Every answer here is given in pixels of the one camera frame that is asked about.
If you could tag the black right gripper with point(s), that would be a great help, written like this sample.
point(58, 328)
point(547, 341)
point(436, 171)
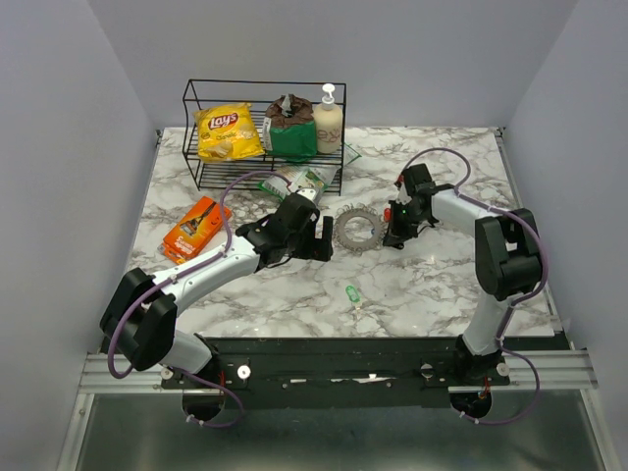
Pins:
point(396, 234)

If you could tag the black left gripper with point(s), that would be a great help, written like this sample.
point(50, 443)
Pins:
point(319, 249)

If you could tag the metal disc keyring organizer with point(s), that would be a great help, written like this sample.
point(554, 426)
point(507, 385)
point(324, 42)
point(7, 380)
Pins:
point(358, 228)

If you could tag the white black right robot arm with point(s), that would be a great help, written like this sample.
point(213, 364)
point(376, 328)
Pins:
point(508, 260)

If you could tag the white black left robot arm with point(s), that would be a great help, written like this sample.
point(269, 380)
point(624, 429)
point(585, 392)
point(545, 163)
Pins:
point(140, 319)

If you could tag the green key tag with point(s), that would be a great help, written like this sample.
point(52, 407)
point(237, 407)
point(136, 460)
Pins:
point(354, 297)

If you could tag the green white snack pouch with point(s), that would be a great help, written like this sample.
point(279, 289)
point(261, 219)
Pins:
point(289, 179)

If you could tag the green white card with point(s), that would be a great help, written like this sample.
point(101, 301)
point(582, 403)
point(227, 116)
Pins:
point(350, 154)

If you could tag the orange razor box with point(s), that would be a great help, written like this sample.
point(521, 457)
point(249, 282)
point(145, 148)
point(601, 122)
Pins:
point(193, 231)

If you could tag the green brown coffee bag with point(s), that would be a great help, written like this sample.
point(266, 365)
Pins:
point(288, 128)

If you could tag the cream soap pump bottle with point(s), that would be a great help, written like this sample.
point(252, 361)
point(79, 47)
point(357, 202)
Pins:
point(328, 117)

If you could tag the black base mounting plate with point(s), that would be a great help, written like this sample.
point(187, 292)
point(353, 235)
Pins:
point(339, 373)

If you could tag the yellow Lays chips bag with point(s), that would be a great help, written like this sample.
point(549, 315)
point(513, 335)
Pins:
point(227, 133)

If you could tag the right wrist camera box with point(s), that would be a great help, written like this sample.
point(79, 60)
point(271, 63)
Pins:
point(402, 197)

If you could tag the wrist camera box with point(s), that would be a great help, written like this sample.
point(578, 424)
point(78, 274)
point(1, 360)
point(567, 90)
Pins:
point(312, 194)
point(402, 197)

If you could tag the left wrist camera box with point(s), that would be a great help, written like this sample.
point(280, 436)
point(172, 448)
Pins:
point(312, 194)

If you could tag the black wire shelf rack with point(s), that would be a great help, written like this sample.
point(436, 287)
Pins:
point(204, 93)

